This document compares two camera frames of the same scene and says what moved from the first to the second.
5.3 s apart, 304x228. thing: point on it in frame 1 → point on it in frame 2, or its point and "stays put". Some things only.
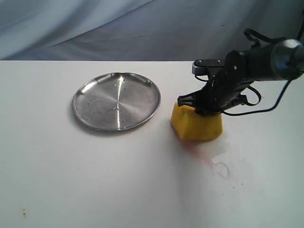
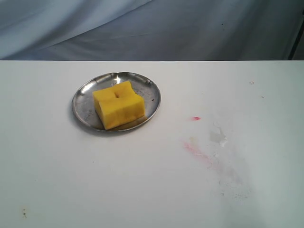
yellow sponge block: (190, 125) → (118, 105)
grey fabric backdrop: (140, 30) stays put
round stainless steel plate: (116, 100) stays put
